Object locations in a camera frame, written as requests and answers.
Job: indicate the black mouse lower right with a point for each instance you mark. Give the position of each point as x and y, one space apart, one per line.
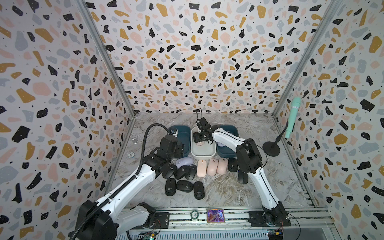
199 190

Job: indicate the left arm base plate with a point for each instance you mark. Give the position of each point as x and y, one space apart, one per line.
159 221

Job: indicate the black mouse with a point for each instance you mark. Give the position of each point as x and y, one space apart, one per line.
243 177
168 171
232 165
182 172
170 187
191 172
184 186
199 190

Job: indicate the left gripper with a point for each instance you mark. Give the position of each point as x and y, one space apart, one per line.
181 148

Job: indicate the teal storage box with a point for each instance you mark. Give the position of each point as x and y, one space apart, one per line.
226 151
183 133

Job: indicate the right teal storage box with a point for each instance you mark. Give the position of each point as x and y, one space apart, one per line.
226 151

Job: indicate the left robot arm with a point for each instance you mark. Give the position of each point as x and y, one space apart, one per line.
104 219

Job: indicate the left teal storage box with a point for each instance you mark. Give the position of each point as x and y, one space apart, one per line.
183 133

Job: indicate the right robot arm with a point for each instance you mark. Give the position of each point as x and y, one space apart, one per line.
250 162

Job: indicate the black mouse far lower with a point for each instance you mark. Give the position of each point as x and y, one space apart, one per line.
243 177

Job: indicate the black mouse lower left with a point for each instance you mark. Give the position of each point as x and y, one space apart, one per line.
170 187

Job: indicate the black mouse upper middle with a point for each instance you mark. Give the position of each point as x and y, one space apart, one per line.
182 172

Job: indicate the black mouse upper right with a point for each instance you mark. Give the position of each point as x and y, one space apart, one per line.
191 172

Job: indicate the black mouse upper left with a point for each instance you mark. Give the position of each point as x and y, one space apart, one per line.
168 171

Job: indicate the black mouse far upper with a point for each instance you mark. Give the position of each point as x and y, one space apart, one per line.
232 165

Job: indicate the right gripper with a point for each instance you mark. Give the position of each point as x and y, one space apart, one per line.
196 136

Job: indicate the white storage box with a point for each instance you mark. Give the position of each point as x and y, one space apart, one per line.
205 152

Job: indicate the green microphone on stand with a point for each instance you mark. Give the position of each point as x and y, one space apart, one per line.
271 148

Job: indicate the small colourful screen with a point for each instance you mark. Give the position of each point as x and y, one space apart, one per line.
215 216

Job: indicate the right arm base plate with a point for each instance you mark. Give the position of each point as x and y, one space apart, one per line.
258 219

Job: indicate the aluminium front rail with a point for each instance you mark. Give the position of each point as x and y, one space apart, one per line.
307 224

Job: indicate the black mouse lower middle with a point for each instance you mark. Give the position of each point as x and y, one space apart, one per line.
184 186

